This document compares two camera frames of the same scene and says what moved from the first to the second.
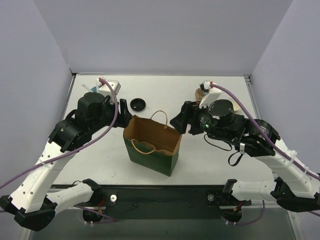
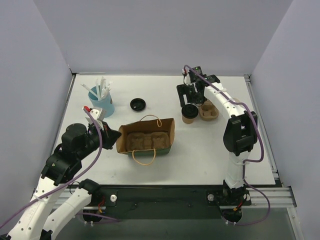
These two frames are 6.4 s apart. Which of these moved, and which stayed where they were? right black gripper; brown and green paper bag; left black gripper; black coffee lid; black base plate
Moved: brown and green paper bag; right black gripper; left black gripper
Stayed: black coffee lid; black base plate
